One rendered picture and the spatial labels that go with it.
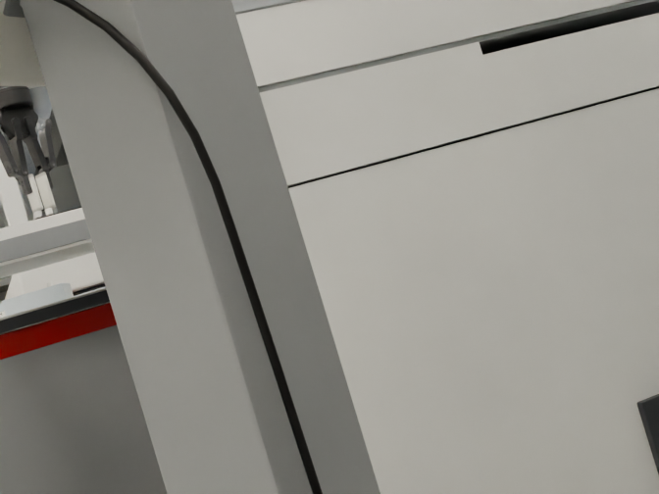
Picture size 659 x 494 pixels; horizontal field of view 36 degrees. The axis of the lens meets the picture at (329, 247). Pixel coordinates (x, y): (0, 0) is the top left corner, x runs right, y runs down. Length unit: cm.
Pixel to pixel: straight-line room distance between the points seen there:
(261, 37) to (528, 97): 42
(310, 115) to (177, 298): 62
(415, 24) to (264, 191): 66
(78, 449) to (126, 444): 9
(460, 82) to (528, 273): 30
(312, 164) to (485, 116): 29
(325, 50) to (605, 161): 48
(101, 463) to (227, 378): 117
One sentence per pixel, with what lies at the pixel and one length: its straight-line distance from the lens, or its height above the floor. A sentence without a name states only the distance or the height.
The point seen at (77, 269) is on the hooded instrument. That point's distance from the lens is 270.
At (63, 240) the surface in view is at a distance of 177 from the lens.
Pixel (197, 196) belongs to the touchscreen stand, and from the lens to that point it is 86.
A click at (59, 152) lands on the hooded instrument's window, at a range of 276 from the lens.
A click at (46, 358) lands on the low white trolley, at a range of 200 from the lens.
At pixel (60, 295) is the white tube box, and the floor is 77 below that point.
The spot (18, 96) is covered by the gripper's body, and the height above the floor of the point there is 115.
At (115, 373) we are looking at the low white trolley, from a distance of 201.
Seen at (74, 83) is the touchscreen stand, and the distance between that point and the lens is 92.
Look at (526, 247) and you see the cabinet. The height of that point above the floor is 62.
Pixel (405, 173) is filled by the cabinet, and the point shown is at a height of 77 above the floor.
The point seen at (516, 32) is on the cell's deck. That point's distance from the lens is 163.
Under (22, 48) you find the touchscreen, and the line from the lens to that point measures 102.
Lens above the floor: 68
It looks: 1 degrees up
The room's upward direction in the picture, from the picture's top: 17 degrees counter-clockwise
